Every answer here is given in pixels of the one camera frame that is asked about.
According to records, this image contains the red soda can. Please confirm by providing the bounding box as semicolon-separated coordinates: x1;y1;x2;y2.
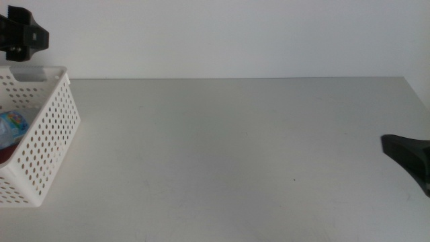
0;143;20;165

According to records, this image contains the small water bottle blue cap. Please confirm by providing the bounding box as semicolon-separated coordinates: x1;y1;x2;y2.
0;110;30;151

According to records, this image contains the white perforated plastic basket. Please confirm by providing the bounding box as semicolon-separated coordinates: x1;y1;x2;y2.
0;65;81;207

